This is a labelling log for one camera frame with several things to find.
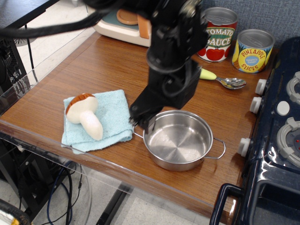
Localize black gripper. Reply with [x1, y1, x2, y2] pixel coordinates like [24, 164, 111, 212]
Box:
[129, 60, 201, 133]

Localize metal pot with handles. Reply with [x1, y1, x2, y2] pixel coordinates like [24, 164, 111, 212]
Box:
[135, 110, 216, 172]

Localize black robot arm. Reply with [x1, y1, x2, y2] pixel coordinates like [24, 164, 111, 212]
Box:
[86, 0, 209, 131]

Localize light blue folded cloth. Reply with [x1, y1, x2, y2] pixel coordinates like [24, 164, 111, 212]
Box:
[61, 90, 133, 154]

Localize plush toy mushroom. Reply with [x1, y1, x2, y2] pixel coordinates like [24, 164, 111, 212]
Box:
[65, 93, 103, 141]

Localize toy microwave oven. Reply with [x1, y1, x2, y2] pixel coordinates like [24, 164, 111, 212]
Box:
[94, 9, 151, 47]

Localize tomato sauce can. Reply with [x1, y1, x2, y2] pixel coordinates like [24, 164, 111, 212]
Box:
[197, 7, 238, 62]

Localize pineapple slices can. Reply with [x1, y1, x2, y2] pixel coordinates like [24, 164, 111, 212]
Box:
[232, 29, 275, 74]

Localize dark blue toy stove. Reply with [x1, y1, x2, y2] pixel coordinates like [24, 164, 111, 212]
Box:
[210, 37, 300, 225]

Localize black desk at left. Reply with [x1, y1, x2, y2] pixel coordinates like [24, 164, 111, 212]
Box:
[0, 0, 61, 39]

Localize spoon with green handle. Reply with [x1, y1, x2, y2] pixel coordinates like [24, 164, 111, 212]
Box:
[200, 68, 247, 90]

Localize blue cable under table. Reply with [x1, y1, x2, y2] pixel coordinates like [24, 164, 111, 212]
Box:
[46, 161, 83, 225]

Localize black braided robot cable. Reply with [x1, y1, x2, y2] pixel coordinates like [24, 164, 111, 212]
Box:
[0, 9, 118, 39]

